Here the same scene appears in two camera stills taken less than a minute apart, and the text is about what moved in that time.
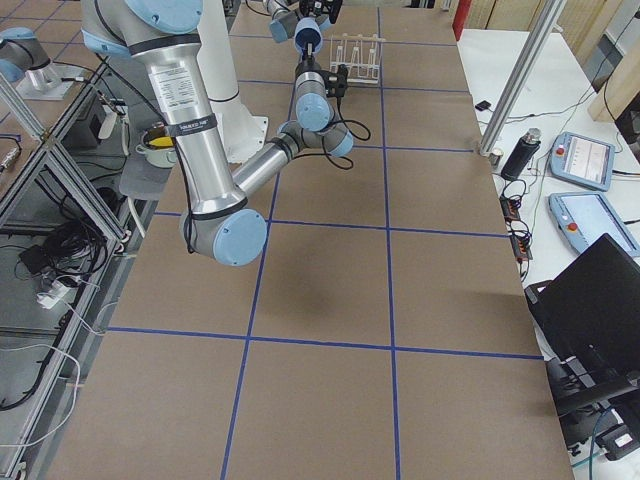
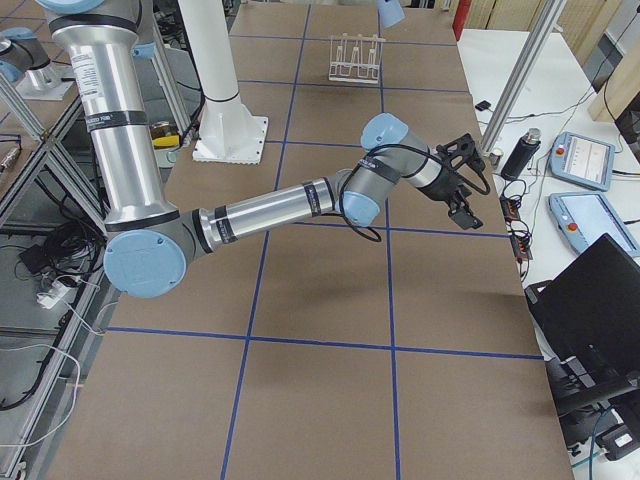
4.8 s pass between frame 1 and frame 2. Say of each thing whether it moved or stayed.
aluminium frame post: stayed
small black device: stayed
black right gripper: moved
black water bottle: stayed
